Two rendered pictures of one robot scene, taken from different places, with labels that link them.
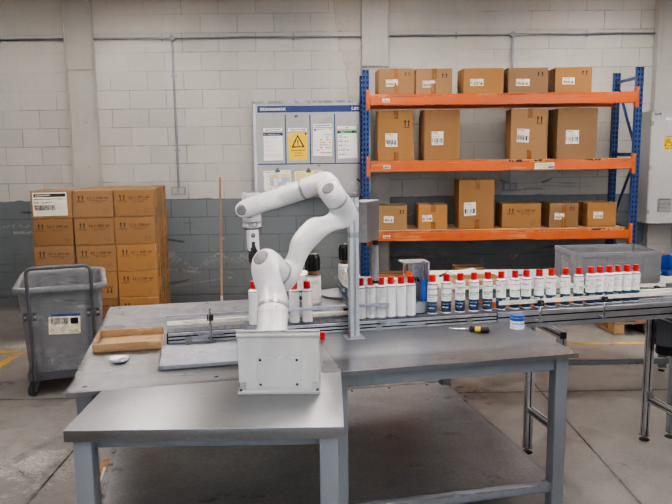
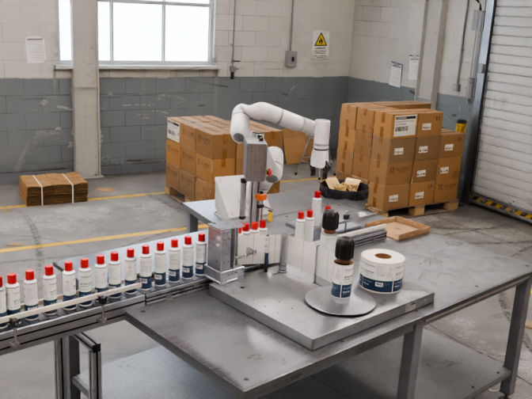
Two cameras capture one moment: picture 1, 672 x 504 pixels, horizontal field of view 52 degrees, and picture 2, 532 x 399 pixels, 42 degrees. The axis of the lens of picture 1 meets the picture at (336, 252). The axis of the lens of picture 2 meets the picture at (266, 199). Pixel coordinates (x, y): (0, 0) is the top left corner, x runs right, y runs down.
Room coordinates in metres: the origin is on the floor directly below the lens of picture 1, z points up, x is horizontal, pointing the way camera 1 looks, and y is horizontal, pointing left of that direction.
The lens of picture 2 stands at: (6.19, -1.76, 2.10)
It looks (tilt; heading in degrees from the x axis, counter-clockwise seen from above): 16 degrees down; 150
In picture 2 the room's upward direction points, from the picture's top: 3 degrees clockwise
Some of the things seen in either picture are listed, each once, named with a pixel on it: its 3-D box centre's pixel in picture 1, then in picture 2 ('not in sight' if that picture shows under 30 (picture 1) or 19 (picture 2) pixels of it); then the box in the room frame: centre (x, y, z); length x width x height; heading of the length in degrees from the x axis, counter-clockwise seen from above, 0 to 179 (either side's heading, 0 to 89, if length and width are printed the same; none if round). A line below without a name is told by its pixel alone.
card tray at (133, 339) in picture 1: (129, 339); (397, 227); (3.13, 0.97, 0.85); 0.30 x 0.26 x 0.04; 102
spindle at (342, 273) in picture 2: (345, 268); (343, 268); (3.96, -0.06, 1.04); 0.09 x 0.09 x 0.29
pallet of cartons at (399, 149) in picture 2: not in sight; (398, 157); (0.43, 3.29, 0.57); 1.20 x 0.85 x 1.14; 93
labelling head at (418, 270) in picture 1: (414, 286); (224, 251); (3.51, -0.40, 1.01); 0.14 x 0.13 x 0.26; 102
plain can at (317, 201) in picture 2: (254, 303); (316, 208); (3.10, 0.38, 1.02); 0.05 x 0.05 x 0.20
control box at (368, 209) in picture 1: (363, 220); (255, 158); (3.27, -0.13, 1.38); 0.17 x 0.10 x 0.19; 157
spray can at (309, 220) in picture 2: (294, 302); (309, 228); (3.29, 0.21, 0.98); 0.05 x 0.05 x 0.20
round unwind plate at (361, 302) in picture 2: (345, 293); (340, 300); (3.96, -0.06, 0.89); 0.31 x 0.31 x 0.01
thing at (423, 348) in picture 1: (310, 328); (307, 266); (3.41, 0.14, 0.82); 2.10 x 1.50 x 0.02; 102
